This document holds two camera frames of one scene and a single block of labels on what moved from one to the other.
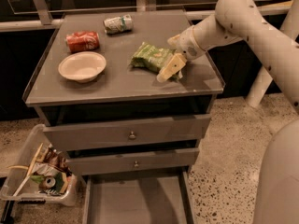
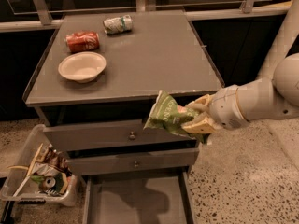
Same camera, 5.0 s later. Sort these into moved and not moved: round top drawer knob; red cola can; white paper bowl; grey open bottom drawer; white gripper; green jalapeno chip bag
Moved: green jalapeno chip bag; white gripper
Not moved: grey open bottom drawer; red cola can; white paper bowl; round top drawer knob
